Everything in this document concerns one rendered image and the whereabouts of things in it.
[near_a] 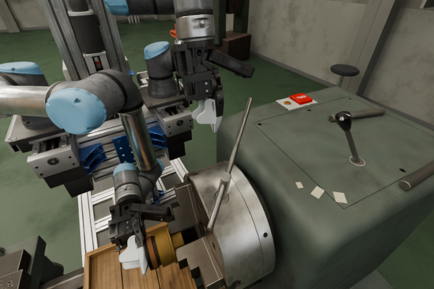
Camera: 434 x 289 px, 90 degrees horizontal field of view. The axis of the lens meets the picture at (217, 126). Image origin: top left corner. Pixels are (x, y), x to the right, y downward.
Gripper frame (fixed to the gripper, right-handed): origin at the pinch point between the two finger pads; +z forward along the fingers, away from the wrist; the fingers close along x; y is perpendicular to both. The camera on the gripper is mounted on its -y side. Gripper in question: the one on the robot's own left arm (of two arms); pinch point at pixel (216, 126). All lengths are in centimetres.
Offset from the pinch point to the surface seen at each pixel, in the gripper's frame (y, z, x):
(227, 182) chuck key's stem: 4.5, 6.3, 13.3
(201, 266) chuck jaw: 12.3, 27.3, 11.9
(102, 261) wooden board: 39, 43, -16
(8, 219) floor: 132, 100, -152
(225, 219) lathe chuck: 5.6, 15.7, 12.8
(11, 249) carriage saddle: 64, 36, -28
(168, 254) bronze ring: 18.5, 26.1, 6.3
